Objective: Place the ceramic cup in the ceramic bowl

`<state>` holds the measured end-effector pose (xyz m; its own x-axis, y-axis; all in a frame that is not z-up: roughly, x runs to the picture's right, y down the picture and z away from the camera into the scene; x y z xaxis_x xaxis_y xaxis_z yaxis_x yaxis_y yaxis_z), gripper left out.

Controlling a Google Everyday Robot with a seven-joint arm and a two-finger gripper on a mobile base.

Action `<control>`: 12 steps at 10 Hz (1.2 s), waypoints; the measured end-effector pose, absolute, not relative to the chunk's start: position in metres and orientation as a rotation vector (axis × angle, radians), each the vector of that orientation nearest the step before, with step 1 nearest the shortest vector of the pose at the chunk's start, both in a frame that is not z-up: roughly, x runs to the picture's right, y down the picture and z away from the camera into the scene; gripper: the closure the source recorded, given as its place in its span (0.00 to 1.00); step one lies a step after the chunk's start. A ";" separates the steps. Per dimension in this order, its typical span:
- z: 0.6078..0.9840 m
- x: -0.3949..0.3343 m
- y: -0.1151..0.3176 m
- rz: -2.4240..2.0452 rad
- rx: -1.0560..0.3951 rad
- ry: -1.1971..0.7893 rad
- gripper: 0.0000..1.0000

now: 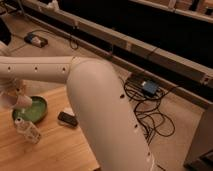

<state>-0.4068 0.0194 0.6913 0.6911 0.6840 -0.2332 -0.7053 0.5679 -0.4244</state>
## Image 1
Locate black mobile phone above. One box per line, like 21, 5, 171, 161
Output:
58, 112, 78, 127

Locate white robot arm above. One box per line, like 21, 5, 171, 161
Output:
0, 56, 157, 171

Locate black device on floor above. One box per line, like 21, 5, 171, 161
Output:
24, 33, 48, 48

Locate black tangled floor cables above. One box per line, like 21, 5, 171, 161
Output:
123, 73, 177, 144

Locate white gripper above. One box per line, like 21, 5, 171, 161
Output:
0, 79, 27, 108

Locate long metal frame rail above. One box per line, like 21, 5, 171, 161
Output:
22, 0, 213, 88

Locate green ceramic bowl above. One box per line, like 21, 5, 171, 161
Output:
12, 96, 47, 124

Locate blue power adapter box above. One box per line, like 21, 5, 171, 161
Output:
142, 80, 159, 97

